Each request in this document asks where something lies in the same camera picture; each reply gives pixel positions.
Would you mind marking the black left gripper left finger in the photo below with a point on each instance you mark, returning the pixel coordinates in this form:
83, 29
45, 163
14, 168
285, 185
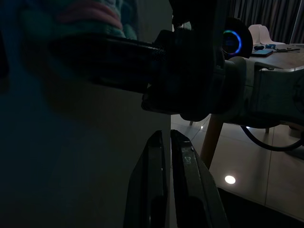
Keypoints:
147, 190

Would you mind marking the white cabinet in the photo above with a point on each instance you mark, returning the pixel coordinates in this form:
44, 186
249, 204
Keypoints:
71, 154

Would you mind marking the small blue object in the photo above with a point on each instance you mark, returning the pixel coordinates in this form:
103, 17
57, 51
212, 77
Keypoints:
270, 46

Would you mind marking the dark grey curtain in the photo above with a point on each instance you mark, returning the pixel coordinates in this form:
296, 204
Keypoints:
273, 16

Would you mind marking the wooden dining table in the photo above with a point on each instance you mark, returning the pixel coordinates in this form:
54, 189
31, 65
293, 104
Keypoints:
282, 59

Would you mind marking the dark blue tablet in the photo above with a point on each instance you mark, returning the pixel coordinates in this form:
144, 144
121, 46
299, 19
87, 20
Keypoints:
262, 52

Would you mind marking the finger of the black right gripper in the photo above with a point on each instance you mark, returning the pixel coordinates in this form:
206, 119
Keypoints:
118, 74
107, 47

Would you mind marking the white paper sheet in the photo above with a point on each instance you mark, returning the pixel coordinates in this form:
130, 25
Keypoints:
285, 46

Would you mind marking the white plastic chair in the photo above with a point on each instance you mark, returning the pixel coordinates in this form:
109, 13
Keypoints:
267, 34
254, 33

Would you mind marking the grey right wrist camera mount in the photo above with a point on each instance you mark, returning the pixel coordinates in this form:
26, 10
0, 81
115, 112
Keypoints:
197, 78

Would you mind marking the teal pink fuzzy cloth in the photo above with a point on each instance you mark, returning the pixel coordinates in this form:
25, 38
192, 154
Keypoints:
90, 16

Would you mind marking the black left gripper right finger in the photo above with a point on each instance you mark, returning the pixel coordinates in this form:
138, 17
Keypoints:
190, 190

